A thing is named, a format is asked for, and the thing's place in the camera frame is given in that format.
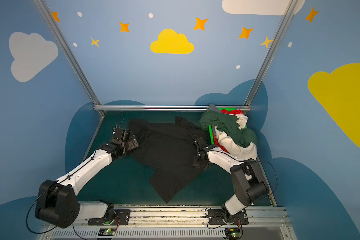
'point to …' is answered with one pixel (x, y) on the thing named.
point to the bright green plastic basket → (209, 126)
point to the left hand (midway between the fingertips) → (130, 142)
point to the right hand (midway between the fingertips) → (198, 163)
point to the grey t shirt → (212, 107)
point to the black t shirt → (167, 151)
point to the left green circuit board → (106, 232)
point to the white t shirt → (235, 149)
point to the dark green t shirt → (227, 125)
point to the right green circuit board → (232, 233)
